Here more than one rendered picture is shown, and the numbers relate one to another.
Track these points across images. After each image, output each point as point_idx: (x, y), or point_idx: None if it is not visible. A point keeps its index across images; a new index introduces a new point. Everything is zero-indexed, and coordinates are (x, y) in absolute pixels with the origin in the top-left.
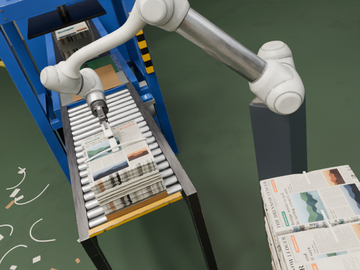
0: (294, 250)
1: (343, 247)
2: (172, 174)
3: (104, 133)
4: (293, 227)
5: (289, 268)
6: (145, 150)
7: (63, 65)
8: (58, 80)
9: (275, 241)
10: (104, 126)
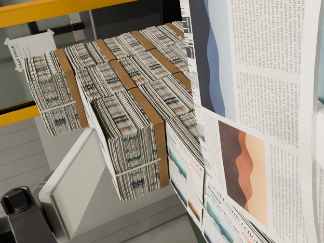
0: (191, 163)
1: (189, 187)
2: None
3: (74, 143)
4: (206, 187)
5: (182, 143)
6: (247, 206)
7: None
8: None
9: None
10: (41, 186)
